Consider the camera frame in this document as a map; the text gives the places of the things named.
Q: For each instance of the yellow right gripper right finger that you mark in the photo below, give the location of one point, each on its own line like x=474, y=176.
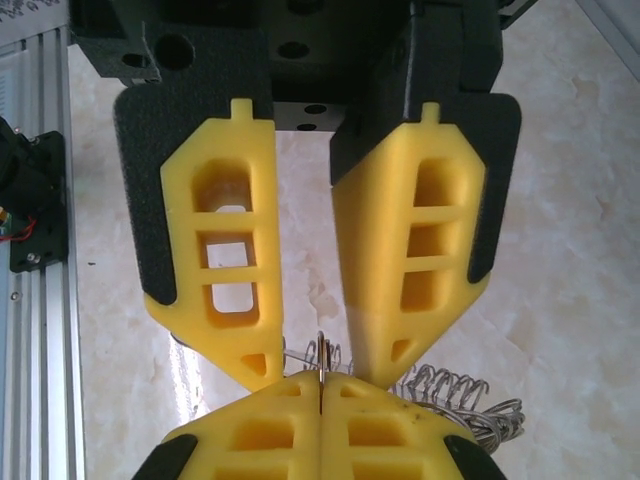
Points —
x=360, y=410

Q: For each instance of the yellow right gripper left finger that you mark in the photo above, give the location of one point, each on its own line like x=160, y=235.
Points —
x=280, y=410

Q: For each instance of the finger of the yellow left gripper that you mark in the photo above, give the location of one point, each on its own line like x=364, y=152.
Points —
x=370, y=250
x=267, y=250

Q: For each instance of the small circuit board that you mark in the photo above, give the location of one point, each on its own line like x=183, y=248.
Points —
x=4, y=225

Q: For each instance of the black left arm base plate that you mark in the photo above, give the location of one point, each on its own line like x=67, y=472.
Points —
x=40, y=200

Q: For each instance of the aluminium mounting rail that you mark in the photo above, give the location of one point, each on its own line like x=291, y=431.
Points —
x=50, y=350

